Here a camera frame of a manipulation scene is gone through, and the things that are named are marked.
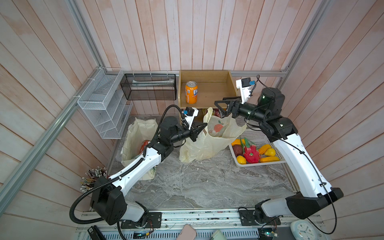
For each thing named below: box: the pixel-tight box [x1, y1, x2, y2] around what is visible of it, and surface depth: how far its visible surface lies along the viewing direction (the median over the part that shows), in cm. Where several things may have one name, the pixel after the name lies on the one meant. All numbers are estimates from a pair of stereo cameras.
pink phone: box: [176, 224, 197, 240], surface depth 70 cm
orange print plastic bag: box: [179, 107, 247, 163], surface depth 83 cm
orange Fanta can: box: [185, 81, 198, 104], surface depth 78 cm
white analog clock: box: [290, 219, 319, 240], surface depth 70 cm
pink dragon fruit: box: [243, 137, 261, 164], surface depth 90 cm
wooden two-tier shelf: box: [178, 70, 239, 121], surface depth 92 cm
